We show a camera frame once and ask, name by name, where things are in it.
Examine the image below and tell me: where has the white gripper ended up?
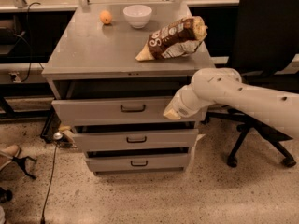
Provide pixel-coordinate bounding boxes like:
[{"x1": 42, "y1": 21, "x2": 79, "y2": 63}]
[{"x1": 163, "y1": 89, "x2": 195, "y2": 120}]

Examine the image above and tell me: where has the grey top drawer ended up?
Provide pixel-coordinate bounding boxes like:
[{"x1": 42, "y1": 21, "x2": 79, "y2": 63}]
[{"x1": 51, "y1": 95, "x2": 208, "y2": 128}]

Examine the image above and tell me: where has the grey drawer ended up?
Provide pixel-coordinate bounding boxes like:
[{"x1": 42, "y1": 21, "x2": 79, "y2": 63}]
[
  {"x1": 51, "y1": 95, "x2": 208, "y2": 128},
  {"x1": 73, "y1": 129, "x2": 198, "y2": 151},
  {"x1": 85, "y1": 153, "x2": 191, "y2": 173}
]

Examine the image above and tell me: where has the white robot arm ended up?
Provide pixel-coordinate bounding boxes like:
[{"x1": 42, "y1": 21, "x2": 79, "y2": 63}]
[{"x1": 164, "y1": 68, "x2": 299, "y2": 138}]

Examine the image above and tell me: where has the grey middle drawer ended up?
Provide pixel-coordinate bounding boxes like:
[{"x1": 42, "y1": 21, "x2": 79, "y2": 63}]
[{"x1": 73, "y1": 129, "x2": 198, "y2": 151}]

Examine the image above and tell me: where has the grey metal drawer cabinet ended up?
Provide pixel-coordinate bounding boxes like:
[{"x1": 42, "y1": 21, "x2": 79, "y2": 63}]
[{"x1": 41, "y1": 2, "x2": 217, "y2": 176}]

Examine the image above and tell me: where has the grey bottom drawer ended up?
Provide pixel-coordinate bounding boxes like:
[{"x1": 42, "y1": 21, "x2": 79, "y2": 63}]
[{"x1": 85, "y1": 153, "x2": 191, "y2": 173}]

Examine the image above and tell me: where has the brown chip bag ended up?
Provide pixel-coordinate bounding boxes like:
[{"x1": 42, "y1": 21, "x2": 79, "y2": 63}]
[{"x1": 135, "y1": 16, "x2": 207, "y2": 62}]

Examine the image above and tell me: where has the black office chair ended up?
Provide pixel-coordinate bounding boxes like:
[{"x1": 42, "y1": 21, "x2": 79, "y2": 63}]
[{"x1": 204, "y1": 0, "x2": 299, "y2": 167}]

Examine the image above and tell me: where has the white ceramic bowl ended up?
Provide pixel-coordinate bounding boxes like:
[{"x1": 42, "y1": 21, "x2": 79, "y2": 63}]
[{"x1": 123, "y1": 5, "x2": 152, "y2": 29}]

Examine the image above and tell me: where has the orange fruit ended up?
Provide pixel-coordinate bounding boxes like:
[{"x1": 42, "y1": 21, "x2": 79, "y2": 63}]
[{"x1": 99, "y1": 10, "x2": 112, "y2": 25}]

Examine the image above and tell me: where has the chair base with tan seat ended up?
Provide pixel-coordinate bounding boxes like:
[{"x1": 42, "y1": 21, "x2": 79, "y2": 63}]
[{"x1": 0, "y1": 145, "x2": 36, "y2": 180}]

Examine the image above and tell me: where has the black floor cable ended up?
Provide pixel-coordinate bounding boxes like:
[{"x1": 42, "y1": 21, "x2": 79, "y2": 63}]
[{"x1": 39, "y1": 143, "x2": 59, "y2": 224}]

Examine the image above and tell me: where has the wall power outlet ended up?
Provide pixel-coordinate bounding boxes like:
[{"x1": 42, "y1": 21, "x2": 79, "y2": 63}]
[{"x1": 10, "y1": 73, "x2": 21, "y2": 83}]

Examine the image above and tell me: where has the black power cable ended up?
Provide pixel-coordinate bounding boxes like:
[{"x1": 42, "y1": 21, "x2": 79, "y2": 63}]
[{"x1": 13, "y1": 2, "x2": 43, "y2": 83}]

